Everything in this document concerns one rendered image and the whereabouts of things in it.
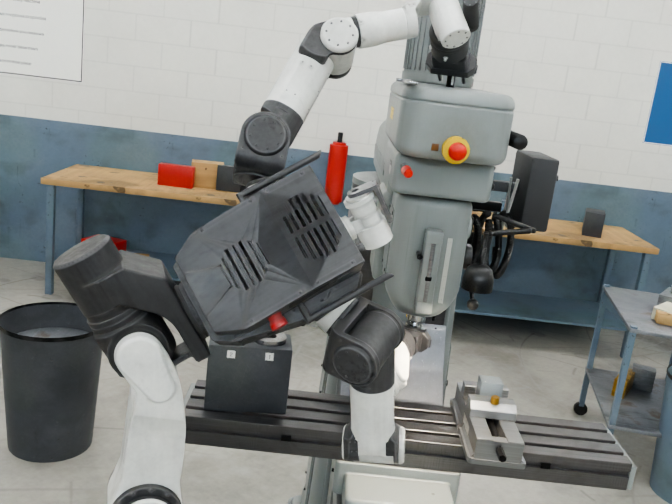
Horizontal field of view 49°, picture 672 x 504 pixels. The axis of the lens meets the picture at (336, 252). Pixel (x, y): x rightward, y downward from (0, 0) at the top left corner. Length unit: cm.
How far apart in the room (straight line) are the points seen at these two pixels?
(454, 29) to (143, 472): 110
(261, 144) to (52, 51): 513
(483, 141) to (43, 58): 516
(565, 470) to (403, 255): 73
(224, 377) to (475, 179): 83
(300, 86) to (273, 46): 458
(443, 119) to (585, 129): 478
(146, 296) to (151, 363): 12
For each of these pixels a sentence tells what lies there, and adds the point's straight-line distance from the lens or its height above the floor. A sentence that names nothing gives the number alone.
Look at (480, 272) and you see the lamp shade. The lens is 172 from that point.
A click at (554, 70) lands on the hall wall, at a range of 632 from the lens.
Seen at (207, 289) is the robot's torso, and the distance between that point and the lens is 132.
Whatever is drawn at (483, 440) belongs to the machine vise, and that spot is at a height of 105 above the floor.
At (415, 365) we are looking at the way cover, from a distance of 238.
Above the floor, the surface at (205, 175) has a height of 98.
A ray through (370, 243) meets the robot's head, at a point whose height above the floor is 157.
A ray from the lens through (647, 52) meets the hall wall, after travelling 655.
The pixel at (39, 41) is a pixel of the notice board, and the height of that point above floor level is 180.
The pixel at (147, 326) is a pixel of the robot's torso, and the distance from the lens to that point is 140.
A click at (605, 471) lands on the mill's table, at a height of 95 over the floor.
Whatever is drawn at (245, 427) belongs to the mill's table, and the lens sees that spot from 201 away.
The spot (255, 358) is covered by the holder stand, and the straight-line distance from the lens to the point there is 198.
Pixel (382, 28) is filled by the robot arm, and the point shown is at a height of 200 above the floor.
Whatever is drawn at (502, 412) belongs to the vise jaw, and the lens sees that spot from 205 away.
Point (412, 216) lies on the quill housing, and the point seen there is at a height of 157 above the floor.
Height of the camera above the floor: 192
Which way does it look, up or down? 14 degrees down
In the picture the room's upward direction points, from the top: 7 degrees clockwise
